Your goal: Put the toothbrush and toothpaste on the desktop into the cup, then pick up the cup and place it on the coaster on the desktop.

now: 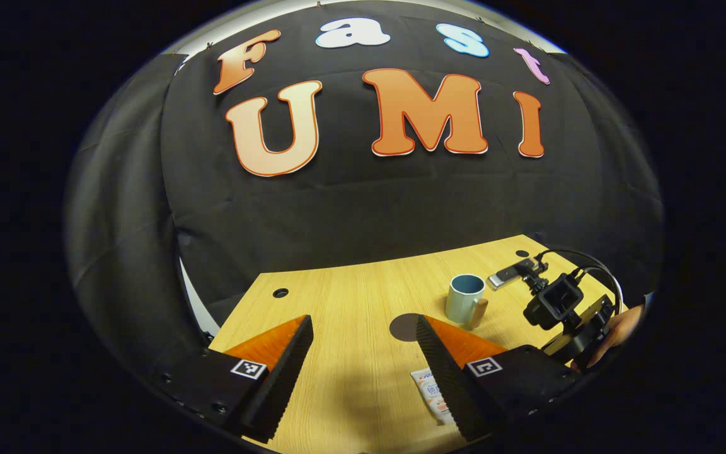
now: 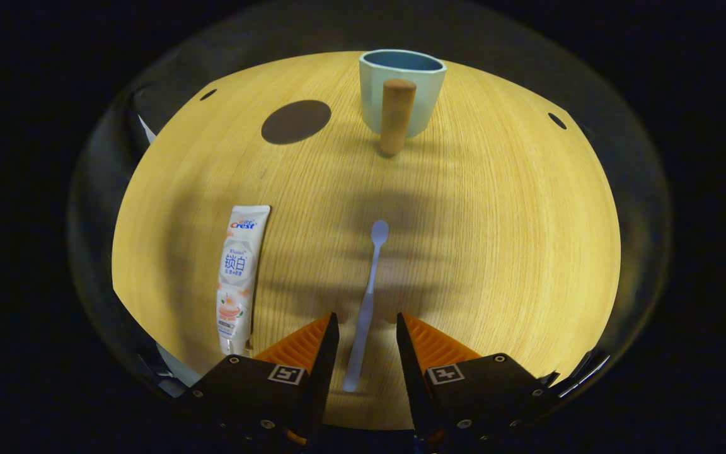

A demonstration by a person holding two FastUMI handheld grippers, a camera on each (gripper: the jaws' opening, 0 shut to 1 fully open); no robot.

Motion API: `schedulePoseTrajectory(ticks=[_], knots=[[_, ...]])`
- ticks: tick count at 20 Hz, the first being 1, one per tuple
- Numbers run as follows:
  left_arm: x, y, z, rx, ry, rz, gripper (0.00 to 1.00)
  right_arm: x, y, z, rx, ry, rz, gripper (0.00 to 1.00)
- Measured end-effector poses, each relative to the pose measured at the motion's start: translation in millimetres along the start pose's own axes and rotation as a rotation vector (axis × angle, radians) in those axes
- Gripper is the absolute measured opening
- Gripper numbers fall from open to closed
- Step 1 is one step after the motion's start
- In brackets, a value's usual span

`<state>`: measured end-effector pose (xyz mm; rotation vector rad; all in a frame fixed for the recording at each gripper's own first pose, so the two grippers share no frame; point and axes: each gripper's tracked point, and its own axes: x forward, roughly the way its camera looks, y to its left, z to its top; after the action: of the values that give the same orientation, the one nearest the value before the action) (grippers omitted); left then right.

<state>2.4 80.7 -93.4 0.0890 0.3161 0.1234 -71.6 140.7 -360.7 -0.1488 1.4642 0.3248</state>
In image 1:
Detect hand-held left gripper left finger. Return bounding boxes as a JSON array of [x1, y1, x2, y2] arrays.
[[161, 314, 314, 444]]

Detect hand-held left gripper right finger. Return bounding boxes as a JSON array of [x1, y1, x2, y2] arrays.
[[416, 314, 581, 442]]

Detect white toothpaste tube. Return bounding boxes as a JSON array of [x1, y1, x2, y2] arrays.
[[410, 368, 458, 426]]

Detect dark round coaster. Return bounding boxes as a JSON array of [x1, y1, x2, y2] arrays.
[[389, 313, 430, 343]]

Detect pale blue cup wooden handle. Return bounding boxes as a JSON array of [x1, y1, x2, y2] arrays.
[[444, 274, 490, 330]]

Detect wooden desktop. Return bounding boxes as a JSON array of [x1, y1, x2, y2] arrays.
[[209, 235, 628, 454]]

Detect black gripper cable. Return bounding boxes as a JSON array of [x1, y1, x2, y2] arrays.
[[536, 249, 624, 316]]

